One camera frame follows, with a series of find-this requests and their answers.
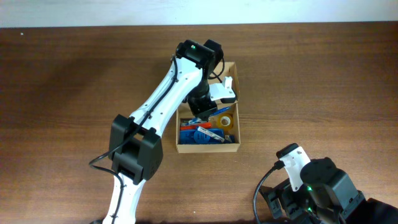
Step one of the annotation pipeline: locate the cardboard box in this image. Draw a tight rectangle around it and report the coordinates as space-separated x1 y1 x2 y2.
176 62 241 154

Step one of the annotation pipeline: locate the blue whiteboard marker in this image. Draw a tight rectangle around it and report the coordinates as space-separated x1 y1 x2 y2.
197 126 225 142

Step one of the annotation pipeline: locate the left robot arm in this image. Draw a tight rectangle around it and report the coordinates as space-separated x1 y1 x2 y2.
102 40 224 223

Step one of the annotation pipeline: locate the blue plastic tray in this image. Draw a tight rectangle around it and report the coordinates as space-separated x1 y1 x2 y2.
180 129 223 144

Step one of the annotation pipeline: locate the yellow tape roll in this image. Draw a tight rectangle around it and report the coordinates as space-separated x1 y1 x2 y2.
216 113 234 131

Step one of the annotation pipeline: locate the blue ballpoint pen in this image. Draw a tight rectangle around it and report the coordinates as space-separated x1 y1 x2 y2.
188 106 231 124

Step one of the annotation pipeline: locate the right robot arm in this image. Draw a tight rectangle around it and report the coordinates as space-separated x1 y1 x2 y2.
255 157 397 224

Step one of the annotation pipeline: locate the white blue staples box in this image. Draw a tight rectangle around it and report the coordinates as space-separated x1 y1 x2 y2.
224 135 235 144

